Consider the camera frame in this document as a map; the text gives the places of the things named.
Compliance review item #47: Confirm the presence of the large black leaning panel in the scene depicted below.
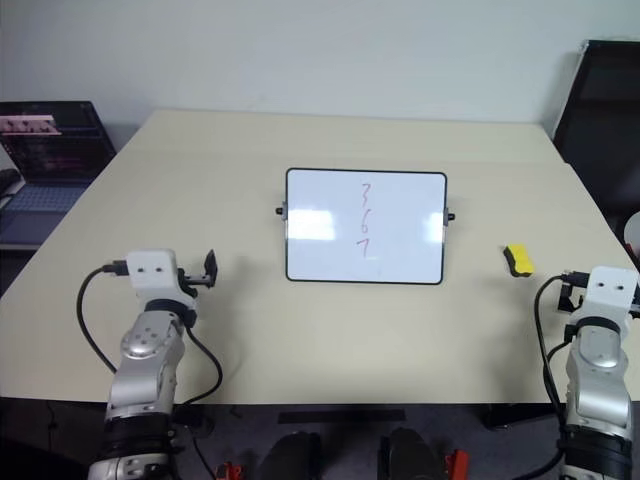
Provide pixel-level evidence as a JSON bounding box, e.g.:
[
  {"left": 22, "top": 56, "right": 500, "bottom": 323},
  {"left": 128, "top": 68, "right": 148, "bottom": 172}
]
[{"left": 551, "top": 39, "right": 640, "bottom": 236}]

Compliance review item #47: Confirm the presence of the yellow and black eraser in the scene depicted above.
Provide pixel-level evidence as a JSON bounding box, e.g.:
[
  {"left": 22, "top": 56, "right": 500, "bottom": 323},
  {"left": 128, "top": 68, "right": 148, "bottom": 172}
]
[{"left": 501, "top": 243, "right": 537, "bottom": 278}]

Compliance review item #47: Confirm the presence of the black-framed tabletop whiteboard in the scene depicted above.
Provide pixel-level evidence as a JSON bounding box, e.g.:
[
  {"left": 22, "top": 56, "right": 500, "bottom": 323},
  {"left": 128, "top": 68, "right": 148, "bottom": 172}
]
[{"left": 274, "top": 167, "right": 457, "bottom": 286}]

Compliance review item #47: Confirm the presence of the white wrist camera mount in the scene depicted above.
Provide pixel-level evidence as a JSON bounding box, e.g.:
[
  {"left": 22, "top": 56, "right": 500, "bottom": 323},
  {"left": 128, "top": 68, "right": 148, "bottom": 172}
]
[
  {"left": 574, "top": 266, "right": 640, "bottom": 331},
  {"left": 125, "top": 248, "right": 198, "bottom": 307}
]

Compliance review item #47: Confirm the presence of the flat black bar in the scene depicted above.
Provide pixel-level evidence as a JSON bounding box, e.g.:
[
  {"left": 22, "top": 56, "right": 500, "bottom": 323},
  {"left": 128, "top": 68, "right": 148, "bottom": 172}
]
[{"left": 277, "top": 408, "right": 406, "bottom": 426}]

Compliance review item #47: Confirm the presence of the white round object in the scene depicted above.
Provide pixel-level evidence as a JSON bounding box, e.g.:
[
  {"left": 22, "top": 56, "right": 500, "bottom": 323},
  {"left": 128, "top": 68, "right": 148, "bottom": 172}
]
[{"left": 623, "top": 209, "right": 640, "bottom": 252}]

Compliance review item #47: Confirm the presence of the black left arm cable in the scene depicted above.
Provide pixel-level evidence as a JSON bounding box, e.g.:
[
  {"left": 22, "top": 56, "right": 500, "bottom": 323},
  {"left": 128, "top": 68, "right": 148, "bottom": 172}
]
[{"left": 76, "top": 259, "right": 224, "bottom": 406}]

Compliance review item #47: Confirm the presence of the black table leg frame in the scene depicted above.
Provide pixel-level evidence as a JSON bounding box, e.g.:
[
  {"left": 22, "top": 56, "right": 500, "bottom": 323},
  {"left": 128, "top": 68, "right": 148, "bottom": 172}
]
[{"left": 481, "top": 401, "right": 566, "bottom": 432}]

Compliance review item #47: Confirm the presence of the dark rounded shape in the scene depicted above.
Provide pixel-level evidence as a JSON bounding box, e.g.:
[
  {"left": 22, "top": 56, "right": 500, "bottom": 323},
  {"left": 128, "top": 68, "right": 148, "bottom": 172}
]
[{"left": 378, "top": 426, "right": 444, "bottom": 480}]

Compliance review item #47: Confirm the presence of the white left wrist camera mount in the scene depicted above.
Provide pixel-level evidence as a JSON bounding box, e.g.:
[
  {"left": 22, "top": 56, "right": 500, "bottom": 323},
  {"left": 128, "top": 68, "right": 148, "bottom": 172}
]
[{"left": 125, "top": 248, "right": 198, "bottom": 307}]

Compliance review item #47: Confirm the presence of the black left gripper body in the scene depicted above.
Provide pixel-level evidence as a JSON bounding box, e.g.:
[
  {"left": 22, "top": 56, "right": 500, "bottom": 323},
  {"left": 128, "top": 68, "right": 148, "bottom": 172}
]
[{"left": 175, "top": 267, "right": 209, "bottom": 301}]

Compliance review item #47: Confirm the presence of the open laptop computer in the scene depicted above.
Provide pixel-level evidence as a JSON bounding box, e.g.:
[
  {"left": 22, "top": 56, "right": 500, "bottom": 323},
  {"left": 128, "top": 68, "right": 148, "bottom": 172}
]
[{"left": 0, "top": 100, "right": 118, "bottom": 247}]

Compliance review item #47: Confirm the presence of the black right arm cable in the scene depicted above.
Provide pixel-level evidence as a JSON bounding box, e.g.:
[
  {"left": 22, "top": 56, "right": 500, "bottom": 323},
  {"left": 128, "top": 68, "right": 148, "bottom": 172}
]
[{"left": 532, "top": 269, "right": 592, "bottom": 417}]

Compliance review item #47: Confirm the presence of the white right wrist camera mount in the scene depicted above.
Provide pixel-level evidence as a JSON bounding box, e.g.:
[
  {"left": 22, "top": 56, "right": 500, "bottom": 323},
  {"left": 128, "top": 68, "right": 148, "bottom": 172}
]
[{"left": 574, "top": 266, "right": 640, "bottom": 331}]

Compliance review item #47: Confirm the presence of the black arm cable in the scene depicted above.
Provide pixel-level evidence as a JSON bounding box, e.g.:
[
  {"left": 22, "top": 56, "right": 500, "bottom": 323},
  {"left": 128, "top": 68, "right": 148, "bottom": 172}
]
[
  {"left": 532, "top": 269, "right": 592, "bottom": 417},
  {"left": 76, "top": 259, "right": 224, "bottom": 406}
]

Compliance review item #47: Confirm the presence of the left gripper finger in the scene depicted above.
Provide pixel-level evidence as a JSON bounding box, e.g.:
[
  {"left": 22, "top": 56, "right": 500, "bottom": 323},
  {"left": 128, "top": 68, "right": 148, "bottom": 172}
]
[{"left": 203, "top": 249, "right": 222, "bottom": 290}]

